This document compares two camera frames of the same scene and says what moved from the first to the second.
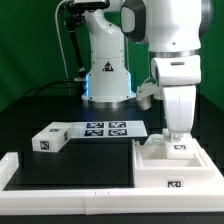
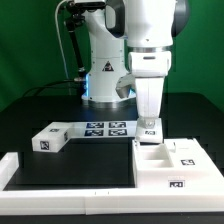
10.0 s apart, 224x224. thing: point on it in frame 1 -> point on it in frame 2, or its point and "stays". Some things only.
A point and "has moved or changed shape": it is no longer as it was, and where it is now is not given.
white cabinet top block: (51, 138) stays
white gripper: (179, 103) -> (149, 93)
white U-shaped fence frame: (100, 201) stays
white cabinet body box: (161, 164) stays
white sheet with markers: (106, 129) stays
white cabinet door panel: (156, 139) has moved or changed shape
